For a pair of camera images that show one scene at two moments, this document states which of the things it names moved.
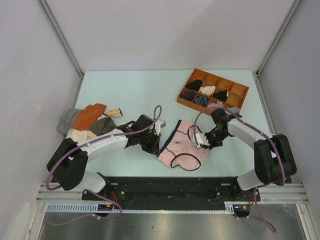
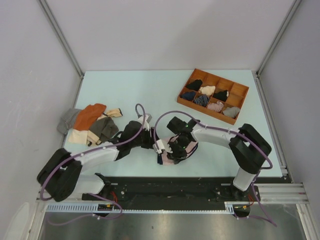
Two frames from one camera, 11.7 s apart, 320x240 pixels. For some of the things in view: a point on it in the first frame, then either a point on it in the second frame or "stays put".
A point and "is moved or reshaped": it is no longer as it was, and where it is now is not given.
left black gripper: (154, 148) stays put
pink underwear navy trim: (179, 150) is moved or reshaped
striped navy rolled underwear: (203, 100) stays put
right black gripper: (212, 145) -> (175, 155)
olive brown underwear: (103, 125) stays put
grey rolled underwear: (234, 109) stays put
